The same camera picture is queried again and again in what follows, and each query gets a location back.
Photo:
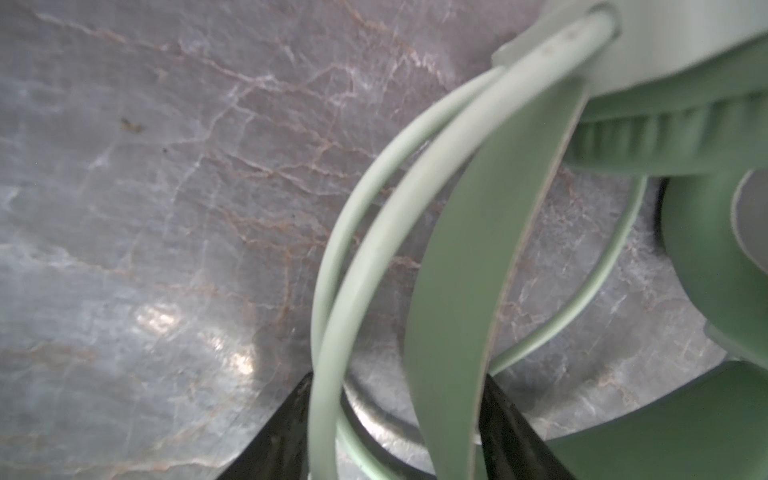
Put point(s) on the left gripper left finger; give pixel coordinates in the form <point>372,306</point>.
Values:
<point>279,450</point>

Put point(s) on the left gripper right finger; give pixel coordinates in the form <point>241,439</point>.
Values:
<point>512,450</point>

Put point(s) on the green white headphones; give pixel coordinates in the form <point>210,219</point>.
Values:
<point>639,339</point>

